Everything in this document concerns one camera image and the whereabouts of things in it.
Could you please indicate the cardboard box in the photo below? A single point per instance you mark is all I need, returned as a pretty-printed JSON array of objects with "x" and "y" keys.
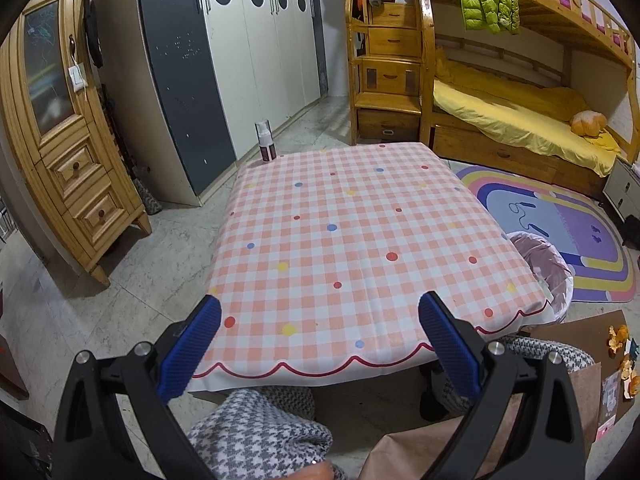
[{"x": 415, "y": 450}]

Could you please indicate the white tag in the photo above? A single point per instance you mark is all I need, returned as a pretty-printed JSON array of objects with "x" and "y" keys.
[{"x": 76, "y": 77}]

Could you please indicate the orange plush toy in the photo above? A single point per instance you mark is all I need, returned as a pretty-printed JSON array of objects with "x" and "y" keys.
[{"x": 590, "y": 122}]

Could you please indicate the brown cardboard sheet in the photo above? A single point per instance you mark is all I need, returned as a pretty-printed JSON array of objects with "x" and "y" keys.
[{"x": 560, "y": 330}]

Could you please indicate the pink printed packet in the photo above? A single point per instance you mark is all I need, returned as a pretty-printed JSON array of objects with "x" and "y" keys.
[{"x": 610, "y": 395}]

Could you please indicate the white and maroon bottle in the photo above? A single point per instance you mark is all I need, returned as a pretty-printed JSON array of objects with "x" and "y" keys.
[{"x": 266, "y": 150}]

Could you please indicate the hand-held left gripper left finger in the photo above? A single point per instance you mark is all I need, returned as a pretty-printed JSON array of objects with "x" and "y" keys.
[{"x": 192, "y": 345}]

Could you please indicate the black hanging garment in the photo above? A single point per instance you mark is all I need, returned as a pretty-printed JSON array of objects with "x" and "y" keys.
[{"x": 94, "y": 30}]

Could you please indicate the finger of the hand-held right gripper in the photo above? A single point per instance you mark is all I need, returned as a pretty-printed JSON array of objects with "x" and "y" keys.
[{"x": 631, "y": 232}]

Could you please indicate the white and grey wardrobe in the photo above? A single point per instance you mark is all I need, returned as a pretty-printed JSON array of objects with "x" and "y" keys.
[{"x": 240, "y": 60}]

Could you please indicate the wooden cabinet with drawers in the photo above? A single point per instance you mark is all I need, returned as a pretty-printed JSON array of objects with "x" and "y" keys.
[{"x": 75, "y": 170}]

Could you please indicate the yellow bed sheet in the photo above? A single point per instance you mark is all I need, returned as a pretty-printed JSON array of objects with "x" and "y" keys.
[{"x": 515, "y": 110}]

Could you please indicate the grey nightstand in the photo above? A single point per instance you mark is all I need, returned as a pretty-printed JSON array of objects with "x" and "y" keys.
[{"x": 622, "y": 192}]

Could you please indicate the orange peel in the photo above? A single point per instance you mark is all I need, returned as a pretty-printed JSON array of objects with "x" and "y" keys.
[
  {"x": 618, "y": 336},
  {"x": 630, "y": 377}
]

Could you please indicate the dark patterned bag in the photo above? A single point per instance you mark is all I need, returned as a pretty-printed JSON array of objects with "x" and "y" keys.
[{"x": 149, "y": 197}]

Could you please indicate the waste bin with pink liner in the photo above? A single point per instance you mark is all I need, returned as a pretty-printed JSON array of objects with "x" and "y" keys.
[{"x": 545, "y": 260}]

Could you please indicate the person's houndstooth trousers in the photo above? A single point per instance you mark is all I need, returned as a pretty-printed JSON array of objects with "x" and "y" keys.
[{"x": 260, "y": 435}]

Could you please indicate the table with checkered tablecloth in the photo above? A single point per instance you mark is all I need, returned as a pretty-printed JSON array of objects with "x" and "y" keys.
[{"x": 350, "y": 240}]

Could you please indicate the wooden staircase drawer unit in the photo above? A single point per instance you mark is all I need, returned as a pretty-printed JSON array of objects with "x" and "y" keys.
[{"x": 390, "y": 40}]

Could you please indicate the wooden bunk bed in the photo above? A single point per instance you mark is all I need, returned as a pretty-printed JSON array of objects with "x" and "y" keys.
[{"x": 490, "y": 150}]

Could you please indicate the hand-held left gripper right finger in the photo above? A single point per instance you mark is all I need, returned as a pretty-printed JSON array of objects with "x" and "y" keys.
[{"x": 450, "y": 345}]

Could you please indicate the pastel rainbow rug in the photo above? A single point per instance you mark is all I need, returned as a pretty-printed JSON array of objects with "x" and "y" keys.
[{"x": 550, "y": 220}]

